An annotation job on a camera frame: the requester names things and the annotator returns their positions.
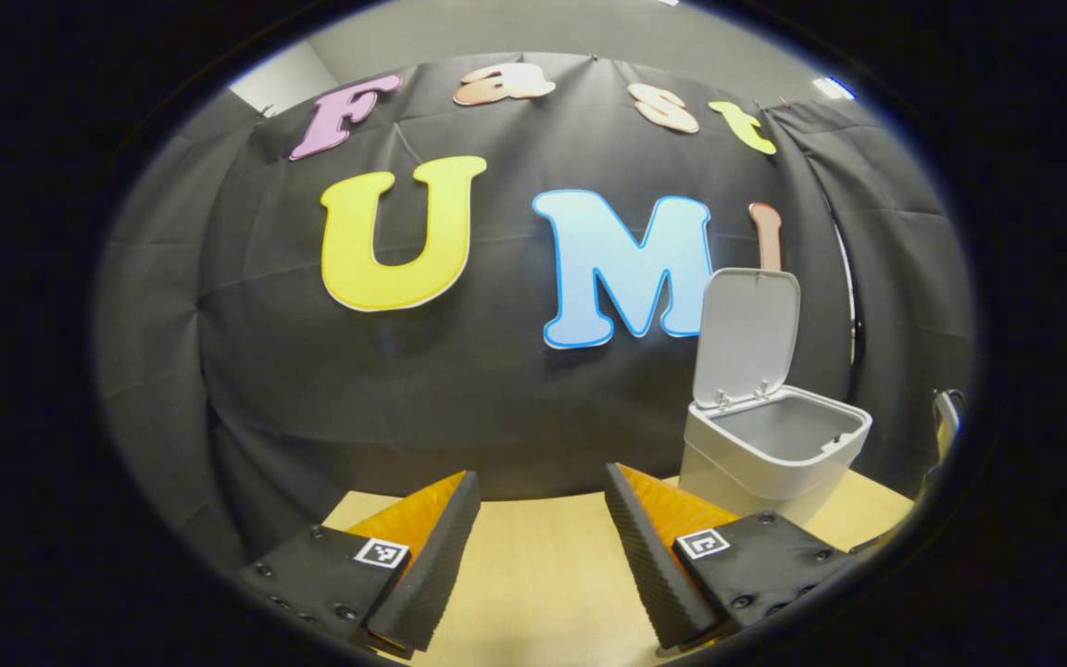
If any black backdrop cloth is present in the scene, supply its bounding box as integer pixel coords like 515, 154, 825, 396
94, 51, 977, 566

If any wooden desktop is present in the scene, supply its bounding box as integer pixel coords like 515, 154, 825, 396
322, 468, 916, 667

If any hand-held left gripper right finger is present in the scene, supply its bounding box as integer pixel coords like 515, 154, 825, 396
604, 461, 863, 649

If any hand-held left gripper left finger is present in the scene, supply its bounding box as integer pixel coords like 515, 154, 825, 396
237, 470, 482, 661

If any white desktop garbage bin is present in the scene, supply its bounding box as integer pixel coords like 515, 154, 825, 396
677, 267, 873, 529

